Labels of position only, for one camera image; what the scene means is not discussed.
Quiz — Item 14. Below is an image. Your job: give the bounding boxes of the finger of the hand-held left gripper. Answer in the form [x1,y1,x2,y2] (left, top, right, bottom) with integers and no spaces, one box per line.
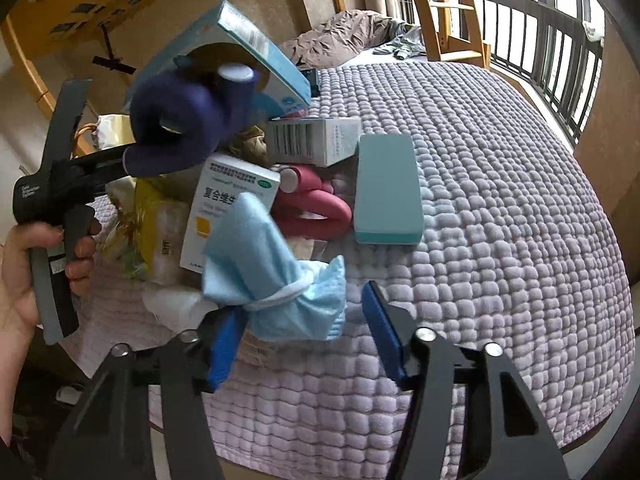
[74,144,136,202]

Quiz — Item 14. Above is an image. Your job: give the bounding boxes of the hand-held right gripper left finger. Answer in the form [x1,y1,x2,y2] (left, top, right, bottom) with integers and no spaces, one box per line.
[45,306,249,480]

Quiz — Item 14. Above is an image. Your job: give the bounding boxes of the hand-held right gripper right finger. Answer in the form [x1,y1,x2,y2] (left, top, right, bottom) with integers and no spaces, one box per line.
[361,280,571,480]

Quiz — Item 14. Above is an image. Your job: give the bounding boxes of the yellow labelled clear packet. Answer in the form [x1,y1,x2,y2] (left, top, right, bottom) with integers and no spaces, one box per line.
[112,177,201,286]

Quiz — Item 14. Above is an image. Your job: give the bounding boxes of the blue face mask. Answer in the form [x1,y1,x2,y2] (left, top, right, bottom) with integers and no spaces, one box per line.
[201,192,348,343]

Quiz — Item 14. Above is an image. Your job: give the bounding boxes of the purple foam hand grip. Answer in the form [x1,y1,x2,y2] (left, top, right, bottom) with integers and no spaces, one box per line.
[122,55,261,179]

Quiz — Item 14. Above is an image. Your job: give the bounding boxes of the white medicine box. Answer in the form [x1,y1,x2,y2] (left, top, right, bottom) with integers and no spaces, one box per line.
[179,154,282,275]

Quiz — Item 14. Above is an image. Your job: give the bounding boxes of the blue box with yellow face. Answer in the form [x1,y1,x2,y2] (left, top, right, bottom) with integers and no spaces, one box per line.
[165,0,313,118]

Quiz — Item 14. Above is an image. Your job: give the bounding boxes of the person's left hand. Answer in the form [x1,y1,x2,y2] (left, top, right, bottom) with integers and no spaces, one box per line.
[0,224,103,347]

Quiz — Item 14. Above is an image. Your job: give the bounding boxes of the gold paper bag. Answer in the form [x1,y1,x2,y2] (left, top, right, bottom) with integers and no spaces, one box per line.
[75,114,136,157]

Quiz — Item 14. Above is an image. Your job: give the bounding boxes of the white crumpled plastic bag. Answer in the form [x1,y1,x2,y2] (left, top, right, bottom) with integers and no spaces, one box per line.
[141,280,221,336]

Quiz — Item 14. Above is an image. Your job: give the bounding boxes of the teal box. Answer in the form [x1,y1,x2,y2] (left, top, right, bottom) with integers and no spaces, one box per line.
[352,132,426,246]

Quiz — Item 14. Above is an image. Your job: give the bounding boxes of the pink foam hand grip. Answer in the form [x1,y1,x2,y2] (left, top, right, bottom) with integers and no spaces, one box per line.
[272,164,353,241]

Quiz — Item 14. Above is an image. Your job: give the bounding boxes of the brown crumpled paper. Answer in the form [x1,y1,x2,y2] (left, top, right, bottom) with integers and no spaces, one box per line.
[227,125,271,166]

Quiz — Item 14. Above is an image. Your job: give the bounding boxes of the white box with barcode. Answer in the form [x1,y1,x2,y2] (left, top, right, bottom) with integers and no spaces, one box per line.
[265,116,363,168]

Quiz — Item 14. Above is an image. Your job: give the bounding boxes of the white mattress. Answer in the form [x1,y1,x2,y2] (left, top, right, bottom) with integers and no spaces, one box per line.
[357,45,431,66]

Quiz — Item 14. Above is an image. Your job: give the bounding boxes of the brown duvet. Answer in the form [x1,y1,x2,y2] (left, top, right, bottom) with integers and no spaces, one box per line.
[280,10,401,71]

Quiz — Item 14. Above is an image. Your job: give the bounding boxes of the grey green clothing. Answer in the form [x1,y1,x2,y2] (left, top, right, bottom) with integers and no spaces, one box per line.
[372,20,431,61]

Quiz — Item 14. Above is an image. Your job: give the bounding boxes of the dark balcony railing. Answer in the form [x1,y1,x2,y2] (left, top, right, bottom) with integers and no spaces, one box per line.
[470,0,606,146]

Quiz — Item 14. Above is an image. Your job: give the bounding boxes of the wooden ladder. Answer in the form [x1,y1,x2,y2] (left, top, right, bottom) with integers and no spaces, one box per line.
[400,0,493,68]

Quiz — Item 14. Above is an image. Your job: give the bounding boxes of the black wall bracket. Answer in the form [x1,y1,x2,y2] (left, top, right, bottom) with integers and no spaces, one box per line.
[92,22,138,76]

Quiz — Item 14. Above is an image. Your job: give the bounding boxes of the wooden bunk bed frame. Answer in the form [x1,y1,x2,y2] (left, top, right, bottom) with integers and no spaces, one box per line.
[0,0,346,116]

